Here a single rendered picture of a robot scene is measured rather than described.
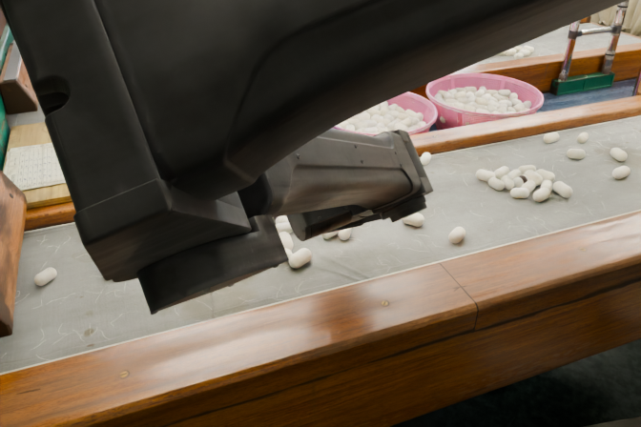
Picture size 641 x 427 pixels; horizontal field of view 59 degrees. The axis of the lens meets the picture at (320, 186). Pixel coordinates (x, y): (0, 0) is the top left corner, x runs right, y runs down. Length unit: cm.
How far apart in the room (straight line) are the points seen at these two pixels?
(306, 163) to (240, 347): 40
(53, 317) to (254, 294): 25
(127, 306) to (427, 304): 39
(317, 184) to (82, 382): 44
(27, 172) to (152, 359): 51
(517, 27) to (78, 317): 71
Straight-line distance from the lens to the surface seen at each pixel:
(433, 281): 77
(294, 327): 70
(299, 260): 81
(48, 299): 85
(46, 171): 109
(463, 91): 146
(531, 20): 17
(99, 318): 79
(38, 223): 100
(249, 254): 24
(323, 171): 33
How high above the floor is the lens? 125
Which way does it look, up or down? 30 degrees down
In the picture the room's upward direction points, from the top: straight up
